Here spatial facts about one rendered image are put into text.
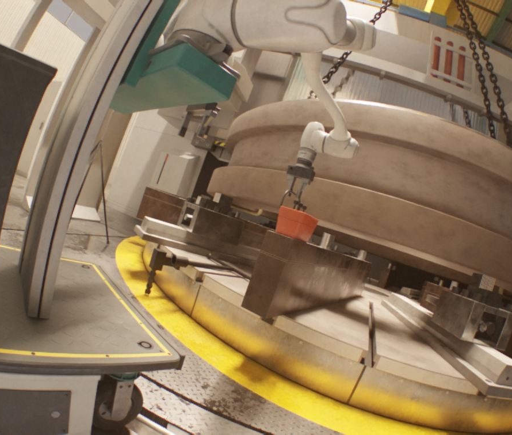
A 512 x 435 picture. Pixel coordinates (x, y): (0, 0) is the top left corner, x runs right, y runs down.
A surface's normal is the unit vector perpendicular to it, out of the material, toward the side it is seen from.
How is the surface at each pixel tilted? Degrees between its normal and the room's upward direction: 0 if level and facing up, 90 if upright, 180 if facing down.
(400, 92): 90
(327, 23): 128
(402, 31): 90
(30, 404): 90
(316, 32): 149
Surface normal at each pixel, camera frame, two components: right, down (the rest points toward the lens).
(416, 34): -0.21, -0.09
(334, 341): -0.41, -0.15
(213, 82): 0.70, 0.23
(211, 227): 0.55, 0.17
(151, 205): 0.21, 0.05
